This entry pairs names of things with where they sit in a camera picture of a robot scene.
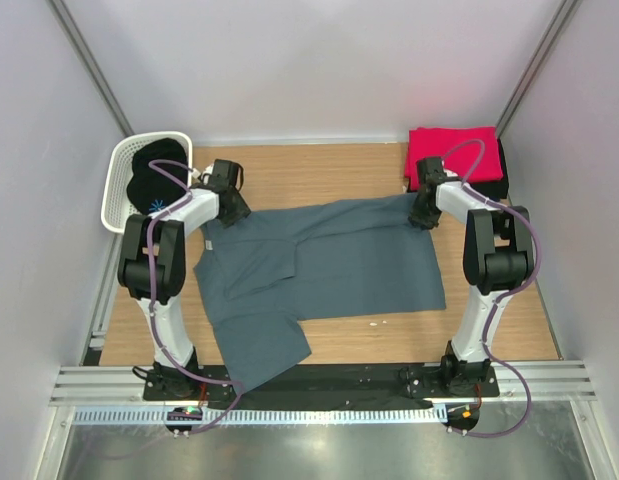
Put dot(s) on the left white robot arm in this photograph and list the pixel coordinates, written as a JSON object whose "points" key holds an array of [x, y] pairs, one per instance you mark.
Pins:
{"points": [[152, 263]]}

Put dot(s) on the blue-grey t shirt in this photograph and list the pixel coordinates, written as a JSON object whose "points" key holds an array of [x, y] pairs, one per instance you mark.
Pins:
{"points": [[261, 277]]}

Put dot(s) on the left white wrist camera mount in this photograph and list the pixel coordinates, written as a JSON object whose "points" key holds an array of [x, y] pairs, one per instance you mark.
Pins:
{"points": [[201, 177]]}

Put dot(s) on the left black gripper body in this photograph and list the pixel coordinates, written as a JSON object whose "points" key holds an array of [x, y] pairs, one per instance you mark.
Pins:
{"points": [[238, 210]]}

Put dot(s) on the white perforated plastic basket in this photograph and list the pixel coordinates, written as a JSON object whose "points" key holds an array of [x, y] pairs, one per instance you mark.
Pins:
{"points": [[116, 207]]}

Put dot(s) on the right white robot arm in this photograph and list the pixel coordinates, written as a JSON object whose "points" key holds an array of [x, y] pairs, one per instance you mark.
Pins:
{"points": [[498, 261]]}

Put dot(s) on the white slotted cable duct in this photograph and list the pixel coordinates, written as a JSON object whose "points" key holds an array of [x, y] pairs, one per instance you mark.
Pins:
{"points": [[172, 416]]}

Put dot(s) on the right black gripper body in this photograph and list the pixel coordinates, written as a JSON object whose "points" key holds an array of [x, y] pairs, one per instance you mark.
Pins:
{"points": [[424, 214]]}

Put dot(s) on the folded black t shirt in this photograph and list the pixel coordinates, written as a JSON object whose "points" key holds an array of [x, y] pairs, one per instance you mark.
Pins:
{"points": [[489, 177]]}

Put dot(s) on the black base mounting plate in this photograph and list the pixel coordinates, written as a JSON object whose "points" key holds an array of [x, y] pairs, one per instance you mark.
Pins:
{"points": [[363, 387]]}

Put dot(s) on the aluminium frame rail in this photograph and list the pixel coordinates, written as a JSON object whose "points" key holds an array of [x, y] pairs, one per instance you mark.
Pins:
{"points": [[547, 381]]}

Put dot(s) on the black t shirt in basket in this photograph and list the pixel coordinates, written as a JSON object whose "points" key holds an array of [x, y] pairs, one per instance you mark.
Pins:
{"points": [[150, 191]]}

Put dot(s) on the folded red t shirt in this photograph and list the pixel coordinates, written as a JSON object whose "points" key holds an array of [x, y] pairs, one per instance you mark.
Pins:
{"points": [[422, 134]]}

